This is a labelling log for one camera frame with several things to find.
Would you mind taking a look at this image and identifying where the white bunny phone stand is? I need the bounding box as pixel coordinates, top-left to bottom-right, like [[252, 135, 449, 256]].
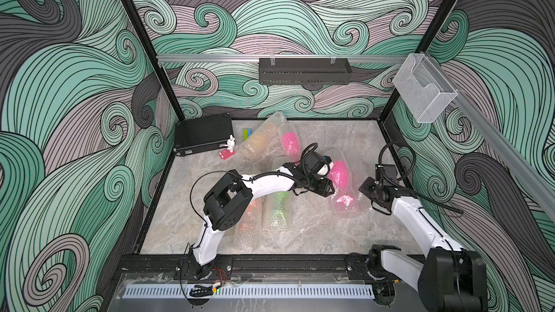
[[219, 134, 236, 160]]

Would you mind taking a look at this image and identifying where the aluminium rail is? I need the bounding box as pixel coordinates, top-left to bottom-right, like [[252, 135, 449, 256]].
[[429, 56, 554, 219], [156, 53, 408, 64]]

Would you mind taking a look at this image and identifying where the aluminium right rail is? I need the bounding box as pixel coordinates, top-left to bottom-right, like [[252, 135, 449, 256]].
[[429, 56, 554, 219]]

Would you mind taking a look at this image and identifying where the pink wine glass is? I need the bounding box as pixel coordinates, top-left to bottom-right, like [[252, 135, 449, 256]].
[[281, 131, 301, 161], [328, 160, 360, 218]]

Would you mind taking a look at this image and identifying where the bubble wrapped orange glass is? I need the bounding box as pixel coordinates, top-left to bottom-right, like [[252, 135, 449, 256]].
[[234, 199, 263, 254]]

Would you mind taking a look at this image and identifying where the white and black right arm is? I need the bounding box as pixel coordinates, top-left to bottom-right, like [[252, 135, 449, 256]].
[[359, 177, 488, 311]]

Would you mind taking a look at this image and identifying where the clear bubble wrap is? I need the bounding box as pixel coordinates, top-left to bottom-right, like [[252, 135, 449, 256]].
[[277, 121, 302, 163], [325, 147, 369, 219]]

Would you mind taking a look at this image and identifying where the bubble wrapped green glass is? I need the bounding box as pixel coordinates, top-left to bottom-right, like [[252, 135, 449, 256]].
[[262, 192, 293, 231]]

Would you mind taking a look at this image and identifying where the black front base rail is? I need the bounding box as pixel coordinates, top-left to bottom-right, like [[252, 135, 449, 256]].
[[116, 253, 397, 283]]

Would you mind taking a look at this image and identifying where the clear acrylic wall bin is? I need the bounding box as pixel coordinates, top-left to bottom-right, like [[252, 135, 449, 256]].
[[393, 53, 458, 124]]

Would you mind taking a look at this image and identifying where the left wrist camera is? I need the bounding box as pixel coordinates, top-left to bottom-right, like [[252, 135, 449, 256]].
[[301, 152, 333, 178]]

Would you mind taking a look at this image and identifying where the black wall tray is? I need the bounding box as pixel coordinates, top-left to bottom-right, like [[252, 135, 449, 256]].
[[258, 59, 353, 87]]

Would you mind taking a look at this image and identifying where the aluminium back rail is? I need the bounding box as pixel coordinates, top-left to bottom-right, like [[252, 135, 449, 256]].
[[156, 53, 408, 64]]

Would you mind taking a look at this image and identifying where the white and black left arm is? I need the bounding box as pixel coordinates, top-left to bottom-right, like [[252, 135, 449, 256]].
[[192, 156, 335, 267]]

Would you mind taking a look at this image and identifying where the white slotted cable duct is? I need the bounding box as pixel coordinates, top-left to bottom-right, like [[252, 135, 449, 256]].
[[122, 283, 374, 300]]

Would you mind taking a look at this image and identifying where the black ribbed case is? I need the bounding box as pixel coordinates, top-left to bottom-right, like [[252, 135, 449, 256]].
[[173, 114, 234, 157]]

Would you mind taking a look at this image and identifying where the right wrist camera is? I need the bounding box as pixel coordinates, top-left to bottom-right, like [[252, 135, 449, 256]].
[[380, 164, 397, 182]]

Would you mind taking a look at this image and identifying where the bubble wrapped yellow glass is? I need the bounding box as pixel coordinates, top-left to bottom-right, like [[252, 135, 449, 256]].
[[238, 111, 286, 160]]

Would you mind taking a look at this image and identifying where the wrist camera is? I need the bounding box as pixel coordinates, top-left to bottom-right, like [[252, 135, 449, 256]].
[[380, 164, 397, 182], [301, 152, 333, 178]]

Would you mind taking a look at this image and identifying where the green toy brick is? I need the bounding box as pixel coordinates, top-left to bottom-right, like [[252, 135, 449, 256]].
[[243, 129, 252, 140]]

